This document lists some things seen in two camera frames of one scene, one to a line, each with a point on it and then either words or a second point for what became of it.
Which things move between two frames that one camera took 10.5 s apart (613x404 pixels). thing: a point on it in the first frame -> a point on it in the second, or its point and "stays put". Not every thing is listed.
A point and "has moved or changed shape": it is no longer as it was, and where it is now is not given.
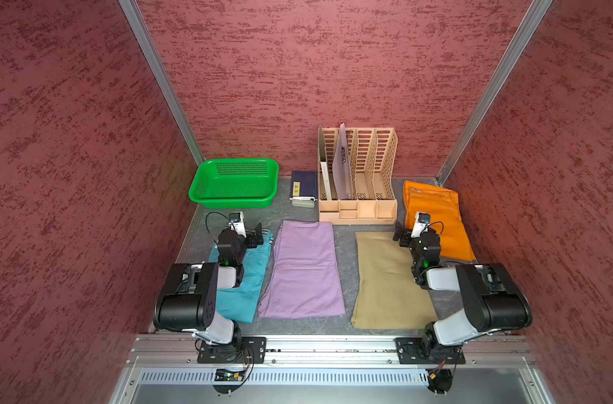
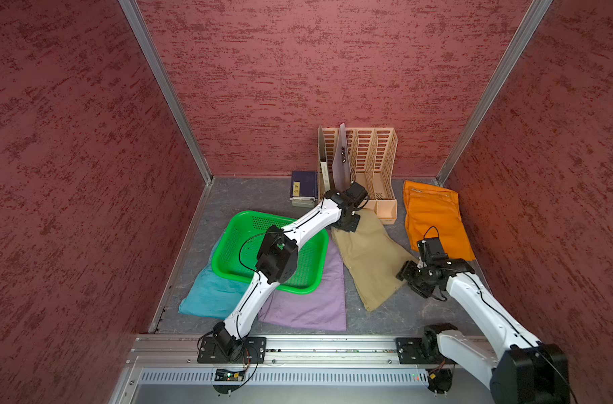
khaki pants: x=387 y=295 has moved or changed shape
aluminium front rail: x=163 y=369 stays put
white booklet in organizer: x=326 y=180 stays put
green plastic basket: x=231 y=183 -> x=242 y=235
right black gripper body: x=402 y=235 -> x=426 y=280
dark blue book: x=304 y=183 stays put
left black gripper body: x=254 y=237 -> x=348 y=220
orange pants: x=433 y=207 stays put
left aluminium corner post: x=133 y=12 stays put
